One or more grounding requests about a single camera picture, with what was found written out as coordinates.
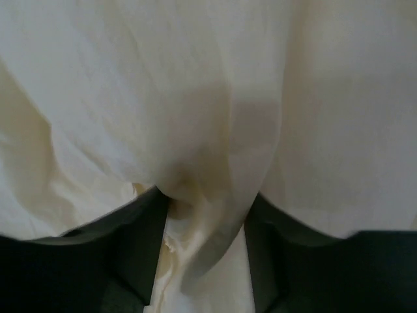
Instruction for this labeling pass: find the cream yellow jacket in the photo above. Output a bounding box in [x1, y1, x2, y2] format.
[1, 1, 416, 312]

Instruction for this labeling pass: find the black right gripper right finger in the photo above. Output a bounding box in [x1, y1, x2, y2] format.
[244, 196, 416, 312]

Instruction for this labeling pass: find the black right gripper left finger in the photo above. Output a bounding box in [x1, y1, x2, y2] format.
[1, 188, 169, 312]

